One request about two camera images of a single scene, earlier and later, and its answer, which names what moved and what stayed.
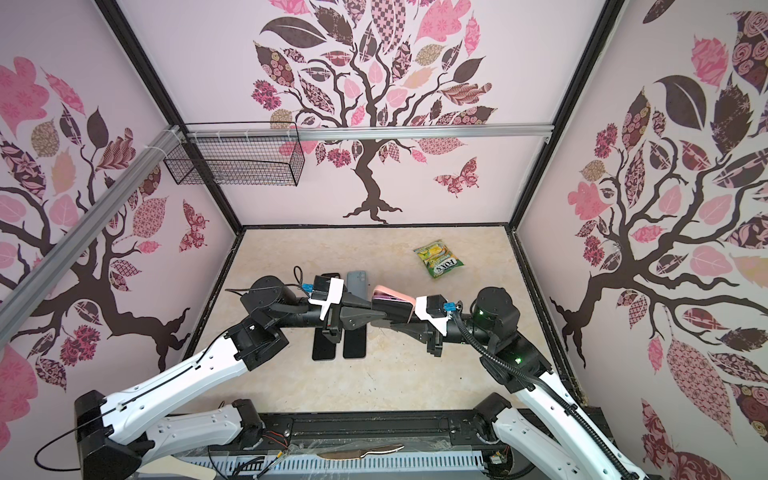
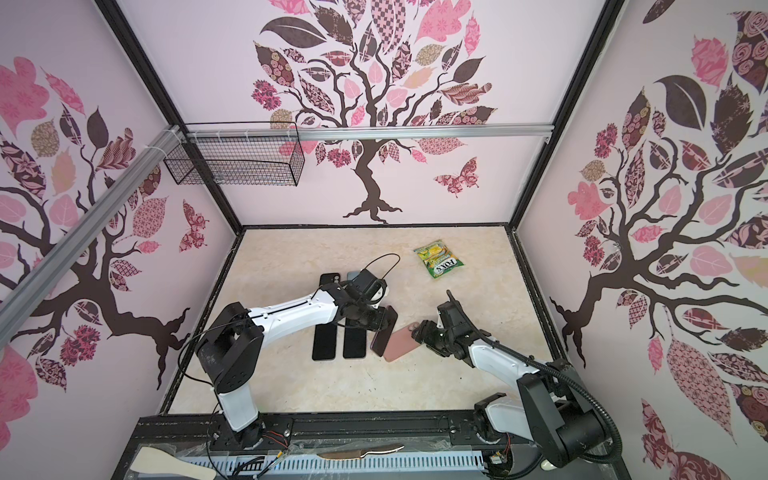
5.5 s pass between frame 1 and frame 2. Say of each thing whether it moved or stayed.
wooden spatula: stayed
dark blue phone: stayed
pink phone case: moved
